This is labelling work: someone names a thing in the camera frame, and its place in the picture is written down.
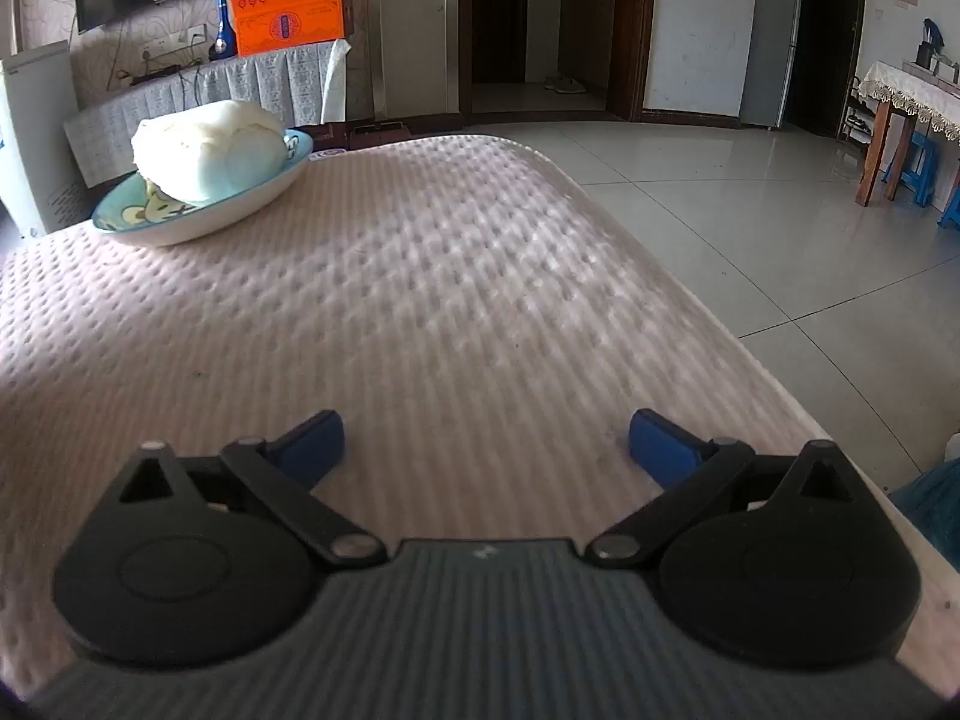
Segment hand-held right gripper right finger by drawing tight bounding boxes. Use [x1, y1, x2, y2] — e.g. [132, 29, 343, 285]
[585, 409, 863, 569]

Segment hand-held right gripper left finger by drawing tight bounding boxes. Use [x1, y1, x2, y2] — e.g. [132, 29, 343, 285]
[112, 410, 389, 567]

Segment pink dimpled blanket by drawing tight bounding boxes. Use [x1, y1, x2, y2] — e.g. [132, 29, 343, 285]
[0, 133, 938, 698]

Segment light blue cartoon plate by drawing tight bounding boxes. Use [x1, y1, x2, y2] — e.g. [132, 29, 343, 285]
[91, 127, 314, 247]

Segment blue plastic bag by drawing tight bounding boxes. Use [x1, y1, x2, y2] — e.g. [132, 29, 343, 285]
[889, 457, 960, 571]

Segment napa cabbage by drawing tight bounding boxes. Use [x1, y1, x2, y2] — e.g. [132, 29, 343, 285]
[131, 99, 288, 203]

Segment dark wooden television cabinet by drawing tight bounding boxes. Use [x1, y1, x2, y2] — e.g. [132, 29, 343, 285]
[292, 120, 410, 152]

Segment wooden dining table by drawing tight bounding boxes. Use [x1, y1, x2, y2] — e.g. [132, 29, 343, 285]
[855, 60, 960, 207]

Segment pale patterned cabinet cloth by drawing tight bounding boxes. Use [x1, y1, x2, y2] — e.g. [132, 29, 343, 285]
[64, 37, 352, 188]

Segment metal shoe rack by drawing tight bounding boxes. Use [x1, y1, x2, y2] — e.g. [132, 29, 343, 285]
[838, 75, 875, 143]

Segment white chest freezer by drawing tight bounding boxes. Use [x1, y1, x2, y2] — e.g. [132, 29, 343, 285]
[0, 40, 87, 241]

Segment blue glass bottle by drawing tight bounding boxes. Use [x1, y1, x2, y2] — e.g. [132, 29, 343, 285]
[208, 0, 238, 62]

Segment lace-edged tablecloth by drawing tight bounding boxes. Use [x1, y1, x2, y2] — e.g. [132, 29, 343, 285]
[857, 60, 960, 145]

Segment silver refrigerator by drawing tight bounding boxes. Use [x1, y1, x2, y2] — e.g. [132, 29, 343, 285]
[741, 0, 807, 130]

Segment dark wooden door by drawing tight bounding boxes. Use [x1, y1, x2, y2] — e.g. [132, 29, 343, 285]
[480, 0, 530, 83]

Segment blue item on table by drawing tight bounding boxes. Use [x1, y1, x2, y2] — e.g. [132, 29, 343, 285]
[916, 17, 947, 65]

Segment white wall sockets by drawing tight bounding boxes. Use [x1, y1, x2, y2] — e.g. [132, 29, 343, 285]
[140, 26, 205, 61]

